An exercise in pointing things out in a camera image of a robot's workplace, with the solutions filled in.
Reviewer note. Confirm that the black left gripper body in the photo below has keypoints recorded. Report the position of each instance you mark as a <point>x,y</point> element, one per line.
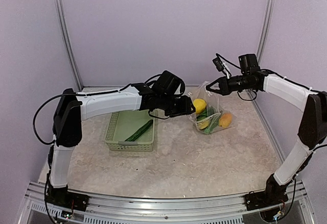
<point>172,107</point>

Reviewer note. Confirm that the yellow lemon toy back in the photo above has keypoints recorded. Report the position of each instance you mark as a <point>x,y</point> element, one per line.
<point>200,105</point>

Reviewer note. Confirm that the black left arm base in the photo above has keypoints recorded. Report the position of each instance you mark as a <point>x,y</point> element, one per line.
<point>62,197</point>

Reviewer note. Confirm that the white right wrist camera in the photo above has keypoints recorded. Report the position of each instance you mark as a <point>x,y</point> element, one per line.
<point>222,67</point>

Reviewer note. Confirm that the aluminium frame post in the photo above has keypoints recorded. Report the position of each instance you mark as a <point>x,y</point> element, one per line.
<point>265,29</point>
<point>68,44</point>

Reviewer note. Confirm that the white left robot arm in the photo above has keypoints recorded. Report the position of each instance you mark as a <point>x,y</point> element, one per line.
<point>75,107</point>

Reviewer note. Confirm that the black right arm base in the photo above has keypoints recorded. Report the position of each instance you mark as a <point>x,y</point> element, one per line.
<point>267,198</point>

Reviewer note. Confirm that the yellow lemon toy front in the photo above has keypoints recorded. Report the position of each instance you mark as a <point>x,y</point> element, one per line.
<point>203,124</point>

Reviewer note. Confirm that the green bok choy toy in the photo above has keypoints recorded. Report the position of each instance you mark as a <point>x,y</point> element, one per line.
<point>211,114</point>

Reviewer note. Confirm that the dark green cucumber toy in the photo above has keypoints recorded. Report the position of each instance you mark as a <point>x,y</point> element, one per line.
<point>141,131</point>

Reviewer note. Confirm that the beige perforated plastic basket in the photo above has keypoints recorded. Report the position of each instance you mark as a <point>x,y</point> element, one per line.
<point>122,125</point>

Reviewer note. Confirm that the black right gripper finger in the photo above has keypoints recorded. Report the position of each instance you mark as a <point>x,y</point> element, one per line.
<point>214,85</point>
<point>215,91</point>

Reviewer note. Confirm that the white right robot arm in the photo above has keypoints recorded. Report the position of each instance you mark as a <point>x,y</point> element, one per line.
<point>309,107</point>

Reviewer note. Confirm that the clear zip top bag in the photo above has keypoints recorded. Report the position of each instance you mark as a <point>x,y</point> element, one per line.
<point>212,100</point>

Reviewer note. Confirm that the right aluminium frame post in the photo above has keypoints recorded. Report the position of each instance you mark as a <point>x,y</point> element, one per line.
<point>265,29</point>

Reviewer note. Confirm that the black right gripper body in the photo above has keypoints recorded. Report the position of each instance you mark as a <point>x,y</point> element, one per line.
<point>229,89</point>

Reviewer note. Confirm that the yellow lemon toy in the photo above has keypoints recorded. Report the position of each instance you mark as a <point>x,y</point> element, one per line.
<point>200,105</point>
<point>203,124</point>

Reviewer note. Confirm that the front aluminium rail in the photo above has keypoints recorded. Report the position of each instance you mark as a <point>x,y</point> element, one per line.
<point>102,208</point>

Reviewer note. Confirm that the left aluminium frame post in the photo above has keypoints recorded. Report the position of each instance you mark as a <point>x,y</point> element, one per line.
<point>68,44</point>

